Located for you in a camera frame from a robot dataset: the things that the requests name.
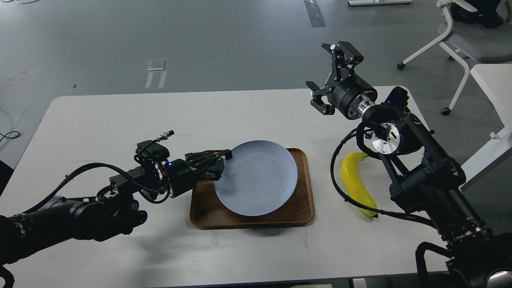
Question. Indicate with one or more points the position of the white desk base bar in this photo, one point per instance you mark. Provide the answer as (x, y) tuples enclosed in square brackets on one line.
[(354, 3)]

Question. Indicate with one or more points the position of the yellow banana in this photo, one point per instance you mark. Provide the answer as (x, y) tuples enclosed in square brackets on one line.
[(352, 181)]

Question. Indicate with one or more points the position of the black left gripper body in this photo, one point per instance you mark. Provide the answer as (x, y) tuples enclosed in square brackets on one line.
[(181, 177)]

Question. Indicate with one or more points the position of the light blue round plate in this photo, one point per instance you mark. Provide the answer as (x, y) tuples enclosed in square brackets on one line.
[(260, 178)]

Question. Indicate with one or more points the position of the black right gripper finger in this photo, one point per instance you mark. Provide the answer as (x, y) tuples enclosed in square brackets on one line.
[(344, 59), (317, 93)]

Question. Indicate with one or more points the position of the white side table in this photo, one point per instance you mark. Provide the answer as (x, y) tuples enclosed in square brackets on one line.
[(495, 82)]

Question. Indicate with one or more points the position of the grey floor tape strip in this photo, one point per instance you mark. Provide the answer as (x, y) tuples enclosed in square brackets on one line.
[(314, 14)]

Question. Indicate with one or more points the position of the brown wooden tray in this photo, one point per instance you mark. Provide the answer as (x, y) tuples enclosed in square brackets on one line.
[(208, 213)]

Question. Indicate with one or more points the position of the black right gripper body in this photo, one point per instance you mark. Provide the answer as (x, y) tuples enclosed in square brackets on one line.
[(349, 93)]

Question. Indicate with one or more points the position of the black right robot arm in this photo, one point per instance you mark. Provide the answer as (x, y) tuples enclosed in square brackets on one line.
[(425, 179)]

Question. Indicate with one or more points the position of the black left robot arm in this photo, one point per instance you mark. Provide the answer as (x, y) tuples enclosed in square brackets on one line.
[(114, 210)]

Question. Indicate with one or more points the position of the white office chair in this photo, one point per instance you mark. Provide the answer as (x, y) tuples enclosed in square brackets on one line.
[(485, 46)]

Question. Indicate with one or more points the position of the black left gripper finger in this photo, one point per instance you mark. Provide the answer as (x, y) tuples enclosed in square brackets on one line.
[(209, 169), (207, 158)]

